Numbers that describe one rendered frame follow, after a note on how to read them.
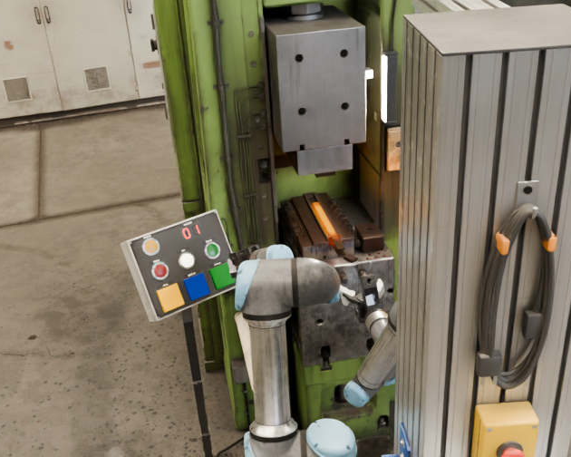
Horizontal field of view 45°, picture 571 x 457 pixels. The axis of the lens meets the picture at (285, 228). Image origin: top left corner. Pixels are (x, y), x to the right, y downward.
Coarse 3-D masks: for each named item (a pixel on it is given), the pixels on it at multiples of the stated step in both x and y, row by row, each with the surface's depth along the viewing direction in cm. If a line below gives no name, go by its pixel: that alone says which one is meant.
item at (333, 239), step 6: (312, 204) 281; (318, 204) 280; (318, 210) 275; (318, 216) 271; (324, 216) 270; (324, 222) 265; (330, 222) 265; (324, 228) 263; (330, 228) 261; (330, 234) 257; (336, 234) 256; (330, 240) 254; (336, 240) 251; (336, 246) 248; (342, 246) 248; (336, 252) 248; (342, 252) 247
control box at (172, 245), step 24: (216, 216) 237; (144, 240) 224; (168, 240) 228; (192, 240) 232; (216, 240) 236; (144, 264) 223; (168, 264) 226; (192, 264) 230; (216, 264) 235; (144, 288) 222; (168, 312) 224
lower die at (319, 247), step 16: (288, 208) 285; (304, 208) 282; (304, 224) 269; (320, 224) 266; (336, 224) 267; (304, 240) 259; (320, 240) 257; (352, 240) 258; (304, 256) 256; (320, 256) 258; (336, 256) 259
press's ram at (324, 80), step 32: (288, 32) 220; (320, 32) 219; (352, 32) 222; (288, 64) 222; (320, 64) 224; (352, 64) 226; (288, 96) 227; (320, 96) 229; (352, 96) 232; (288, 128) 232; (320, 128) 234; (352, 128) 237
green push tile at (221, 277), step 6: (222, 264) 236; (210, 270) 233; (216, 270) 234; (222, 270) 235; (228, 270) 236; (216, 276) 233; (222, 276) 234; (228, 276) 236; (216, 282) 233; (222, 282) 234; (228, 282) 235; (234, 282) 236; (216, 288) 233
